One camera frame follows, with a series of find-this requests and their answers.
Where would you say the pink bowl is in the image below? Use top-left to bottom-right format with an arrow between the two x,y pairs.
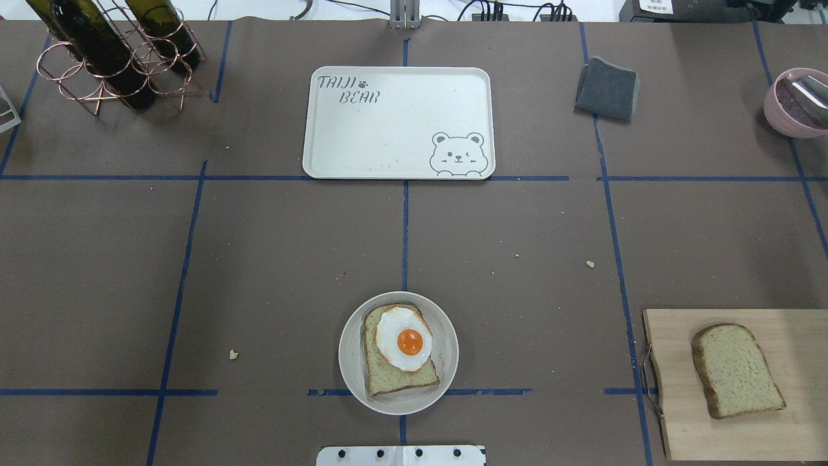
763,68 -> 827,139

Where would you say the metal scoop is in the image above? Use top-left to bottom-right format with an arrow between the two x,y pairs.
783,76 -> 827,129

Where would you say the fried egg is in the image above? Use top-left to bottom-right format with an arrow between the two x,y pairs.
375,305 -> 433,373

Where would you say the white camera pole base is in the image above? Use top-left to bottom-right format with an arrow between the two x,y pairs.
316,445 -> 487,465

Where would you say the bread slice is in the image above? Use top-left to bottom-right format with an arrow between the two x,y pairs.
691,322 -> 787,421
362,303 -> 440,396

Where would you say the aluminium frame post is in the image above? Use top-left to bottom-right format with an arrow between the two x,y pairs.
389,0 -> 422,29

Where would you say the white wire cup rack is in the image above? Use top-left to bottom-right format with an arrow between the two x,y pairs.
0,85 -> 23,133

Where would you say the copper wire bottle rack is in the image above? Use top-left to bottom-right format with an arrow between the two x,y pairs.
36,1 -> 205,116

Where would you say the white round plate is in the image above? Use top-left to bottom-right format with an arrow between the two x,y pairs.
339,290 -> 459,416

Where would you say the grey folded cloth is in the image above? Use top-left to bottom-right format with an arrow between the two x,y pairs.
574,56 -> 640,121

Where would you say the cream bear tray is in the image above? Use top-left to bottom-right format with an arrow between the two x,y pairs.
302,66 -> 496,181

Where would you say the wooden cutting board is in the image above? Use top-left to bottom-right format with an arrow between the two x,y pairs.
644,309 -> 827,462

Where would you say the dark green wine bottle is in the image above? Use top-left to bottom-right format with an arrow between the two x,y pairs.
51,1 -> 156,110
25,0 -> 84,63
127,1 -> 201,74

